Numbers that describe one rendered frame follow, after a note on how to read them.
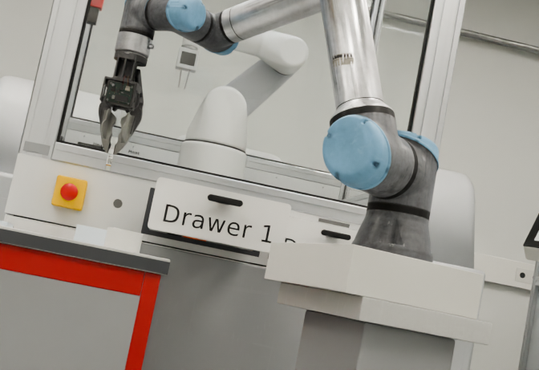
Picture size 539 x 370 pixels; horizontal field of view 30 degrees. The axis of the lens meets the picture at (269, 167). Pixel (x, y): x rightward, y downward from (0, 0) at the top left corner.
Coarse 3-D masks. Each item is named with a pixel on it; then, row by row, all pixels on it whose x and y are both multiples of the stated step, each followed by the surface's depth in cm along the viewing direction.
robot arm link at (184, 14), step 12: (156, 0) 209; (168, 0) 207; (180, 0) 205; (192, 0) 206; (144, 12) 210; (156, 12) 208; (168, 12) 206; (180, 12) 204; (192, 12) 206; (204, 12) 209; (156, 24) 210; (168, 24) 207; (180, 24) 206; (192, 24) 206; (204, 24) 212; (192, 36) 212; (204, 36) 214
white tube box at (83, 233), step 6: (78, 228) 208; (84, 228) 208; (90, 228) 208; (96, 228) 208; (78, 234) 208; (84, 234) 208; (90, 234) 208; (96, 234) 208; (102, 234) 208; (78, 240) 208; (84, 240) 208; (90, 240) 208; (96, 240) 208; (102, 240) 208
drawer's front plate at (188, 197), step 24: (168, 192) 209; (192, 192) 210; (216, 192) 211; (168, 216) 209; (192, 216) 209; (216, 216) 210; (240, 216) 211; (264, 216) 212; (288, 216) 213; (216, 240) 210; (240, 240) 211
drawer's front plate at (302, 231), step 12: (288, 228) 245; (300, 228) 245; (312, 228) 246; (324, 228) 246; (336, 228) 247; (288, 240) 245; (300, 240) 245; (312, 240) 246; (324, 240) 246; (336, 240) 247; (348, 240) 247
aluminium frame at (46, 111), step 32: (64, 0) 243; (448, 0) 259; (64, 32) 242; (448, 32) 258; (64, 64) 242; (448, 64) 257; (32, 96) 240; (64, 96) 241; (416, 96) 257; (448, 96) 257; (32, 128) 240; (416, 128) 254; (64, 160) 239; (96, 160) 241; (128, 160) 242; (256, 192) 246; (288, 192) 247
